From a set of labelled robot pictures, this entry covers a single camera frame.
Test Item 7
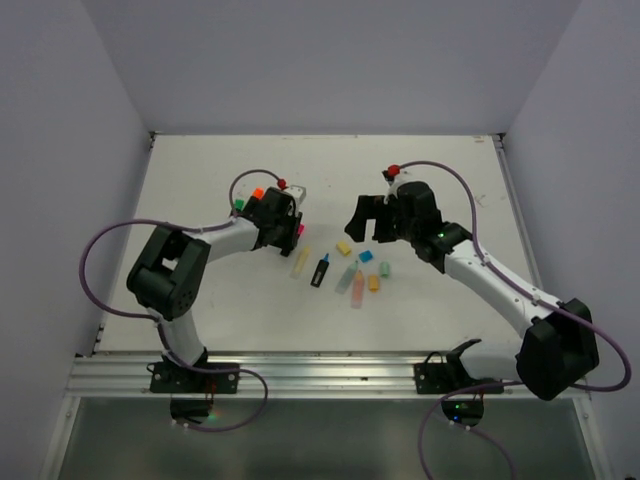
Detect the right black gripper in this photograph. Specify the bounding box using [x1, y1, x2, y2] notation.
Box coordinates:
[345, 193, 418, 242]

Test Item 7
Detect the blue cap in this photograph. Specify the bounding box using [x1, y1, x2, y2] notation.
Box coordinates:
[358, 250, 373, 263]

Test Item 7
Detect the pastel yellow cap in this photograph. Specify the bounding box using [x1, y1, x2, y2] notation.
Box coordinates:
[336, 241, 351, 256]

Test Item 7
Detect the pastel yellow highlighter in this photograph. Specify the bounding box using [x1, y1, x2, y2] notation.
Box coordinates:
[290, 246, 311, 279]

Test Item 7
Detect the pastel green cap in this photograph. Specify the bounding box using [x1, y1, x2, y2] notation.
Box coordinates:
[379, 261, 391, 278]

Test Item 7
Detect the pastel orange cap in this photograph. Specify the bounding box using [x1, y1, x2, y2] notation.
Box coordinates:
[367, 274, 380, 293]

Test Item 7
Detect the pastel green highlighter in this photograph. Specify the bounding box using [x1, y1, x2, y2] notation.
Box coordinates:
[335, 261, 359, 295]

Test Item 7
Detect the blue black highlighter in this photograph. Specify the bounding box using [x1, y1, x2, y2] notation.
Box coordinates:
[310, 253, 330, 288]

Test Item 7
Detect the pastel orange highlighter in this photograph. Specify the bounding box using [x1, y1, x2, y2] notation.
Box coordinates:
[351, 270, 365, 309]

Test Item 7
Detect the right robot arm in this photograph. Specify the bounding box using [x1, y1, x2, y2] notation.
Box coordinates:
[345, 181, 599, 401]

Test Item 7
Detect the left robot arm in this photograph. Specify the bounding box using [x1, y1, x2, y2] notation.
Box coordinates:
[126, 185, 306, 393]

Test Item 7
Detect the orange cap black highlighter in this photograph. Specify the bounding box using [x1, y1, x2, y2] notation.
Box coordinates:
[244, 188, 264, 210]

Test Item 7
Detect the green cap black highlighter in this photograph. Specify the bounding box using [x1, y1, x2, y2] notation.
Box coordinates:
[231, 198, 246, 217]

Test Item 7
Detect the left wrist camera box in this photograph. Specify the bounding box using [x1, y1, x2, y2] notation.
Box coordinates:
[284, 185, 307, 206]

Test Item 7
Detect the aluminium rail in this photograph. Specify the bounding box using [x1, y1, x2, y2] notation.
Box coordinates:
[67, 352, 591, 401]

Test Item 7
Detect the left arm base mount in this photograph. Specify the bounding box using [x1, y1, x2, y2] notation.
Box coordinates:
[146, 359, 240, 423]

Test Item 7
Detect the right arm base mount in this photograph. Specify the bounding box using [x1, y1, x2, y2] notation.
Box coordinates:
[413, 339, 504, 427]

